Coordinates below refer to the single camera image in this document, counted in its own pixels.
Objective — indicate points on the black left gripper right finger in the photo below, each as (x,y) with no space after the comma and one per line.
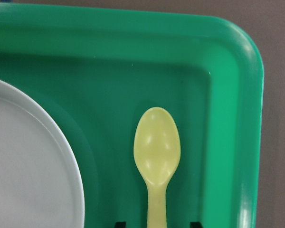
(195,224)

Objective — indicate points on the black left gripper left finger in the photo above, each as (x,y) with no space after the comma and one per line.
(120,224)

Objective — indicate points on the white round plate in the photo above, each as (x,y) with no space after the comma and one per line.
(40,181)

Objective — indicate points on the green plastic tray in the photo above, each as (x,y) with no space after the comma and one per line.
(96,71)

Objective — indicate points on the yellow plastic spoon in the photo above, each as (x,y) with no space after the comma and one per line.
(156,152)

